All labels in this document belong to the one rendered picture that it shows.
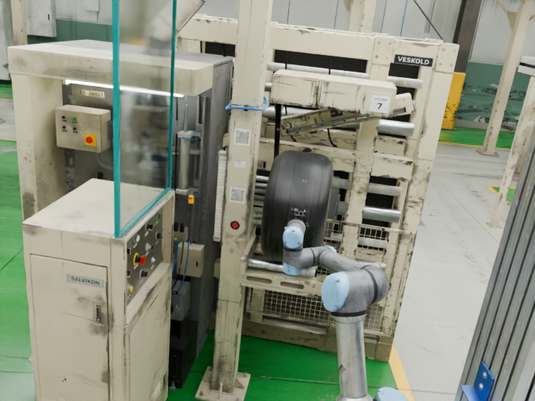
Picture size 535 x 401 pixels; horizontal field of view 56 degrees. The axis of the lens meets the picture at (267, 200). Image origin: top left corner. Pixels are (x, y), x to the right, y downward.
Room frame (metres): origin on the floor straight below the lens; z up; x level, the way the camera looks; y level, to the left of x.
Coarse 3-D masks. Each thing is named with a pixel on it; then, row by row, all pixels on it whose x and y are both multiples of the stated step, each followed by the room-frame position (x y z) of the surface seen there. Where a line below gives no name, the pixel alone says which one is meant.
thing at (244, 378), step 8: (208, 368) 2.50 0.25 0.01; (240, 376) 2.46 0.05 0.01; (248, 376) 2.46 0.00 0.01; (200, 384) 2.35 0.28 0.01; (208, 384) 2.36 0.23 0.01; (200, 392) 2.28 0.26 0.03; (208, 392) 2.30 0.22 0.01; (216, 392) 2.30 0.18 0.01; (224, 392) 2.30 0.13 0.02; (232, 392) 2.31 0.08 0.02; (240, 392) 2.32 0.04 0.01; (208, 400) 2.24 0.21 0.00; (216, 400) 2.24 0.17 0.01; (224, 400) 2.25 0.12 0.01; (232, 400) 2.25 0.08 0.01; (240, 400) 2.26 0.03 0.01
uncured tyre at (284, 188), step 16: (288, 160) 2.27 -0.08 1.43; (304, 160) 2.28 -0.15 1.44; (320, 160) 2.29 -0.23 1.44; (272, 176) 2.21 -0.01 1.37; (288, 176) 2.18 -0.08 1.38; (304, 176) 2.19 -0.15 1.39; (320, 176) 2.19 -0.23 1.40; (272, 192) 2.14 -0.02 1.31; (288, 192) 2.13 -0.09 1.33; (304, 192) 2.13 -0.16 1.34; (320, 192) 2.13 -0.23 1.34; (272, 208) 2.11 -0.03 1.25; (288, 208) 2.10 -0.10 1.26; (304, 208) 2.09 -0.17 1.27; (320, 208) 2.10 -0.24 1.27; (272, 224) 2.09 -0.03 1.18; (320, 224) 2.09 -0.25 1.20; (272, 240) 2.10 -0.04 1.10; (304, 240) 2.07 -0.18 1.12; (320, 240) 2.10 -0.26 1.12; (272, 256) 2.15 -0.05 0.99
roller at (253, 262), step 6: (252, 258) 2.24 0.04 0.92; (252, 264) 2.22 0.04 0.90; (258, 264) 2.21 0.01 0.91; (264, 264) 2.21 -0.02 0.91; (270, 264) 2.21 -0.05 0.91; (276, 264) 2.21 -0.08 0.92; (282, 264) 2.21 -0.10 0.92; (270, 270) 2.22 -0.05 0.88; (276, 270) 2.20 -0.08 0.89; (282, 270) 2.20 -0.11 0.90; (306, 270) 2.19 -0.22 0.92; (312, 270) 2.19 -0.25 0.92; (312, 276) 2.18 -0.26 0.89
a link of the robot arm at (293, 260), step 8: (304, 248) 1.80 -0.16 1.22; (288, 256) 1.74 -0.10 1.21; (296, 256) 1.74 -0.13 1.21; (304, 256) 1.76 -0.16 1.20; (312, 256) 1.77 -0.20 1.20; (288, 264) 1.73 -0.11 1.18; (296, 264) 1.73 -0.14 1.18; (304, 264) 1.75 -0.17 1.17; (312, 264) 1.77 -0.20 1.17; (288, 272) 1.73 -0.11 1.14; (296, 272) 1.73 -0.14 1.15
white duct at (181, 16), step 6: (180, 0) 2.63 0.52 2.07; (186, 0) 2.63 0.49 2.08; (192, 0) 2.63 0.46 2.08; (198, 0) 2.64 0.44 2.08; (180, 6) 2.63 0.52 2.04; (186, 6) 2.63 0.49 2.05; (192, 6) 2.65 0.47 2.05; (180, 12) 2.64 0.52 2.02; (186, 12) 2.65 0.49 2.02; (192, 12) 2.67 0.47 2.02; (180, 18) 2.65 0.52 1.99; (186, 18) 2.67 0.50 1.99; (180, 24) 2.67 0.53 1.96
